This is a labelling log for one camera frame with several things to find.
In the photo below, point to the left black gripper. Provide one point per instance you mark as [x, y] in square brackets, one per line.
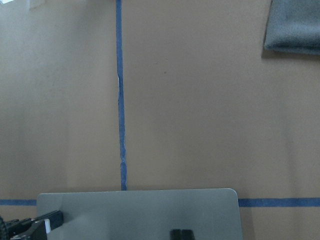
[31, 228]

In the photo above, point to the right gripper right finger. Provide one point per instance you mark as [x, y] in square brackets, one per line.
[187, 234]

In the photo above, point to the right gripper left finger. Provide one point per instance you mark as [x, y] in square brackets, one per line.
[176, 234]

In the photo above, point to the silver grey laptop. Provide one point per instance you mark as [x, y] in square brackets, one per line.
[211, 214]

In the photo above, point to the grey pink folded cloth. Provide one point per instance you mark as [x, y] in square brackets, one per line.
[293, 26]

